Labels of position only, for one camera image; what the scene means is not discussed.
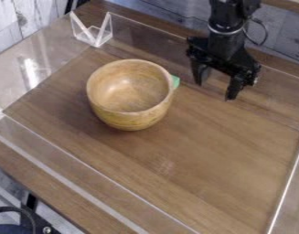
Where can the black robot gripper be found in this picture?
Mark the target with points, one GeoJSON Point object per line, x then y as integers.
{"type": "Point", "coordinates": [225, 58]}

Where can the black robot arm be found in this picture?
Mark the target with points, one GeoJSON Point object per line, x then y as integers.
{"type": "Point", "coordinates": [229, 16]}

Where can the green stick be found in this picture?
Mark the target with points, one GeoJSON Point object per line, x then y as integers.
{"type": "Point", "coordinates": [175, 80]}

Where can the wooden bowl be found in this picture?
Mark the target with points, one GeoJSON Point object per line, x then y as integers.
{"type": "Point", "coordinates": [130, 93]}

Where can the black metal base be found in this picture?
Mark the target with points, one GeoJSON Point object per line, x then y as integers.
{"type": "Point", "coordinates": [43, 226]}

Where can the clear acrylic corner bracket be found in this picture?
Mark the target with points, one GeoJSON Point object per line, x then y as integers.
{"type": "Point", "coordinates": [92, 35]}

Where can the clear acrylic enclosure wall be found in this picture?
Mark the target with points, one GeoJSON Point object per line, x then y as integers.
{"type": "Point", "coordinates": [106, 203]}

